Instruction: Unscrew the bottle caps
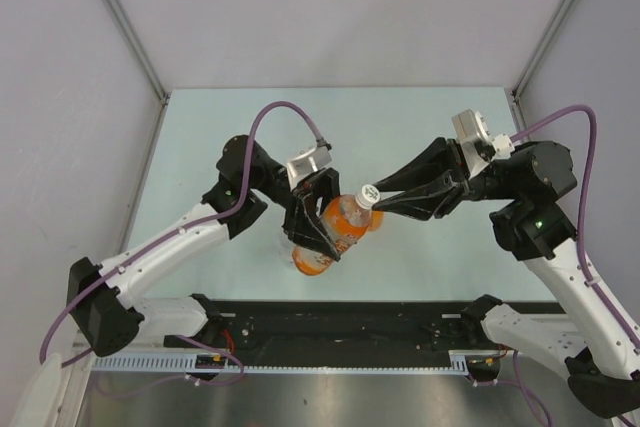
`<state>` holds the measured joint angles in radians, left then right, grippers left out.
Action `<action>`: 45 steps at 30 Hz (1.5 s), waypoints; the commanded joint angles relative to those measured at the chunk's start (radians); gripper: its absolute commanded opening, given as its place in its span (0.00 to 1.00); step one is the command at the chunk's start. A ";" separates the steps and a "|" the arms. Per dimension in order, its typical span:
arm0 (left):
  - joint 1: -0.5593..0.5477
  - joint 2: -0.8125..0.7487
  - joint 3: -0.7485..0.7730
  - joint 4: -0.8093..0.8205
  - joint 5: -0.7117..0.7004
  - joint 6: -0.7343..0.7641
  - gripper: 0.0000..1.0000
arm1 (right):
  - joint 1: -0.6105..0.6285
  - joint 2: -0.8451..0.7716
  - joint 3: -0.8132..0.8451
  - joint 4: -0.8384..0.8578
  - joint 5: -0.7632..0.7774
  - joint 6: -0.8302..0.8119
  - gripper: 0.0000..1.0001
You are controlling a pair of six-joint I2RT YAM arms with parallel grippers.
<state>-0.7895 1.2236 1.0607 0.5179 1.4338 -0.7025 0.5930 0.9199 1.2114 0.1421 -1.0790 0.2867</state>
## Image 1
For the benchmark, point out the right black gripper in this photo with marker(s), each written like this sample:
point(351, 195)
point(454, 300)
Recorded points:
point(440, 160)

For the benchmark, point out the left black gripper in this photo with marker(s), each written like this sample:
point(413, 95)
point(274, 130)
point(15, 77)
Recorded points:
point(302, 225)

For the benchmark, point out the large orange tea bottle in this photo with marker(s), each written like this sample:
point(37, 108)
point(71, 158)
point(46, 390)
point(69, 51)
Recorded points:
point(346, 223)

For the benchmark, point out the white bottle cap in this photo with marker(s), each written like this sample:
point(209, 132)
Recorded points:
point(367, 196)

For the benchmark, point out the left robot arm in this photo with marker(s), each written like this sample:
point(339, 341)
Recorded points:
point(105, 298)

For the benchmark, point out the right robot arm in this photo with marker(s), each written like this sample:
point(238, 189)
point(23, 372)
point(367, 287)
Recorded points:
point(598, 361)

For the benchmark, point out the clear water bottle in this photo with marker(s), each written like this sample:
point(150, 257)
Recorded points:
point(286, 253)

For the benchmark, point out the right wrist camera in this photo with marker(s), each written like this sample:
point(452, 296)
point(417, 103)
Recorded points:
point(475, 139)

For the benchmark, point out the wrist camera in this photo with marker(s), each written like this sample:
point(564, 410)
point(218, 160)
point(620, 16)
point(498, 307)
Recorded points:
point(475, 139)
point(307, 163)

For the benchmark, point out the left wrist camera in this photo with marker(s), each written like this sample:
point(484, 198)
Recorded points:
point(307, 163)

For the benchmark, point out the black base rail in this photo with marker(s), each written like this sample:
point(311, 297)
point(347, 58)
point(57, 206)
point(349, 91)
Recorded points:
point(374, 333)

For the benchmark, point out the white slotted cable duct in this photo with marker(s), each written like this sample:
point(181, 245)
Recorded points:
point(452, 362)

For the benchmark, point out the right aluminium frame post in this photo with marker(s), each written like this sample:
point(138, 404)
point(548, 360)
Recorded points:
point(551, 31)

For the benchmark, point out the aluminium frame post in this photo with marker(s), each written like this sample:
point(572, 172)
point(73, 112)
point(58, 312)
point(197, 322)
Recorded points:
point(132, 41)
point(551, 31)

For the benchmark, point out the left aluminium frame post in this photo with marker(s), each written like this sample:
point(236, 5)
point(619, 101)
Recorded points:
point(132, 41)

